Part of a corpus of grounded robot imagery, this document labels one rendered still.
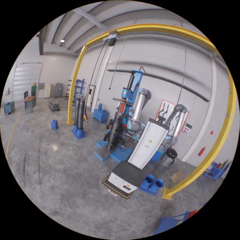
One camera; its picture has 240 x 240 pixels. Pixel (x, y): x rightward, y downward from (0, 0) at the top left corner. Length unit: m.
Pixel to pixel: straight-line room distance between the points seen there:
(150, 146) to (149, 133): 0.22
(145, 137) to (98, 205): 1.78
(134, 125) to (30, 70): 12.02
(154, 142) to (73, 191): 2.00
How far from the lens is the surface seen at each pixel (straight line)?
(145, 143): 1.23
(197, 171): 2.13
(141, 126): 1.25
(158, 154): 3.02
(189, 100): 3.99
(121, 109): 1.74
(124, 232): 2.20
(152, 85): 3.85
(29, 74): 11.92
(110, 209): 2.02
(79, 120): 2.81
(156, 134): 1.14
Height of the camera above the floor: 1.99
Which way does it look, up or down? 20 degrees down
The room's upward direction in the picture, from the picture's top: 17 degrees clockwise
